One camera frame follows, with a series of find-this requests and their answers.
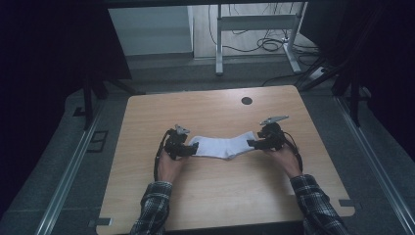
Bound white panel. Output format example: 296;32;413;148
108;5;194;57

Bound white metal desk frame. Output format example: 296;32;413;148
214;1;308;77

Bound black metal stand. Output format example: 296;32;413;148
299;57;374;129
81;72;147;132

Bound black floor cables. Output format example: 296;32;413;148
207;2;322;67

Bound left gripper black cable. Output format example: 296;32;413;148
153;128;173;182

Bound person's right hand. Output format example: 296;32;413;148
264;144;303;179

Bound dark curtain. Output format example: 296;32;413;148
0;0;133;216
300;0;415;155

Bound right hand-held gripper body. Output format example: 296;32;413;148
256;115;291;152

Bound grey tape strip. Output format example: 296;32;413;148
338;198;363;211
87;217;113;228

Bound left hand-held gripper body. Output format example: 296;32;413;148
163;123;191;162

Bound white power strip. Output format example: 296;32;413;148
307;66;328;81

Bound white sock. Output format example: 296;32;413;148
188;130;257;161

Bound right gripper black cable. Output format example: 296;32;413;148
283;130;304;173

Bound person's left hand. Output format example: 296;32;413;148
157;150;188;184

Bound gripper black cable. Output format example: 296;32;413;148
283;130;304;173
153;128;173;182

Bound aluminium floor rail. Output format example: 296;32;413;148
33;99;106;235
335;95;415;229

